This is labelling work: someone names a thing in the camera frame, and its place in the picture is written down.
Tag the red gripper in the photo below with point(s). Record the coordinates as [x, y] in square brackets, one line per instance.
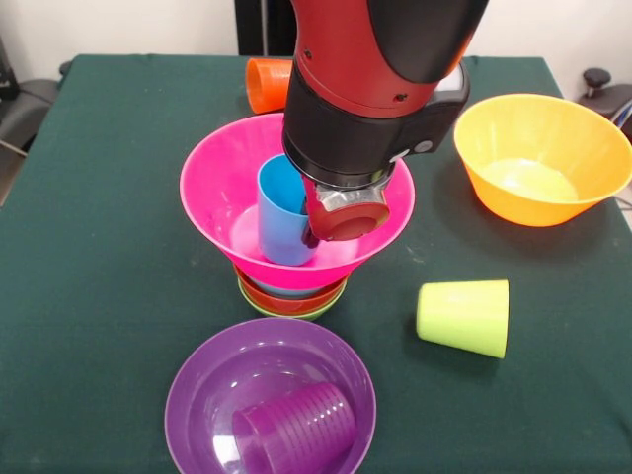
[350, 217]

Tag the blue plastic cup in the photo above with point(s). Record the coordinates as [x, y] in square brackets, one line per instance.
[279, 232]

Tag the blue plastic bowl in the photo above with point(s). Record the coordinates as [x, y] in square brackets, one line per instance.
[286, 292]

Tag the orange plastic bowl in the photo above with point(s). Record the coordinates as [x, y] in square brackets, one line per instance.
[296, 303]

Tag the green plastic bowl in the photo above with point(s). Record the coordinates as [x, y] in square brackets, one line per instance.
[321, 313]

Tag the pink plastic bowl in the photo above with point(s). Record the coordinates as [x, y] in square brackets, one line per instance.
[217, 197]

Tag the orange plastic cup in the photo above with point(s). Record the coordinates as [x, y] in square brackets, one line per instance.
[266, 89]

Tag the lime green plastic cup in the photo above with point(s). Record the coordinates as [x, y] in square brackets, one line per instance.
[464, 316]

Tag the purple plastic bowl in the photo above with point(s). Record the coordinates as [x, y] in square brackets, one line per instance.
[207, 380]

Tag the purple plastic cup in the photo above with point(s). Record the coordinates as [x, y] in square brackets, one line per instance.
[296, 429]

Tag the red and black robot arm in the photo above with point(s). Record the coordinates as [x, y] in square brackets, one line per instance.
[375, 84]

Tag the yellow plastic bowl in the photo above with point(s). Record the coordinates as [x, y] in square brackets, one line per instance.
[523, 207]

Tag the dark green tablecloth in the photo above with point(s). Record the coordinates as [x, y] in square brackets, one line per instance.
[494, 419]

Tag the grey chair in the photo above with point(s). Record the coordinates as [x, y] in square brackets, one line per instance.
[24, 118]

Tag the black chair armrest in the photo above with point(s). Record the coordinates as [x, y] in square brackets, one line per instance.
[597, 79]

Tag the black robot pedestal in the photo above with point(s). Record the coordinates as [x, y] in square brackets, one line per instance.
[266, 24]

